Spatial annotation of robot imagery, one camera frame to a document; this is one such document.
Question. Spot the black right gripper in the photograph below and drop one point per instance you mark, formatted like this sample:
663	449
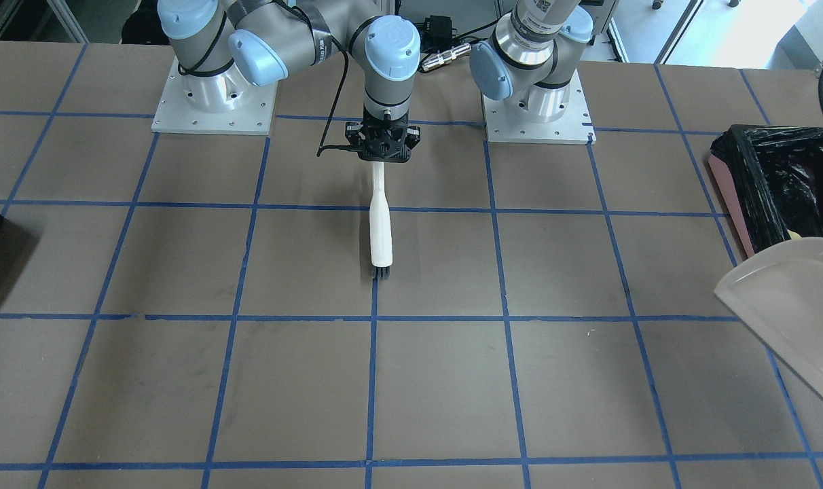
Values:
352	129

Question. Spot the white hand brush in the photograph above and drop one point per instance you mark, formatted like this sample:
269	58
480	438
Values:
380	225

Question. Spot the white plastic dustpan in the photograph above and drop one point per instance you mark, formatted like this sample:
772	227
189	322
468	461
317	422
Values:
778	294

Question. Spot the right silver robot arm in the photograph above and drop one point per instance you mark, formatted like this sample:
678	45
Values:
228	53

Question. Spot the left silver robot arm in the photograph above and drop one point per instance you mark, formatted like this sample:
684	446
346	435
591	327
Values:
529	60

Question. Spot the pink bin with black bag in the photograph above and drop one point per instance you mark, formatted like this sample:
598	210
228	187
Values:
771	179

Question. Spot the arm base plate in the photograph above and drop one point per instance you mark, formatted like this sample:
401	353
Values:
225	104
506	129

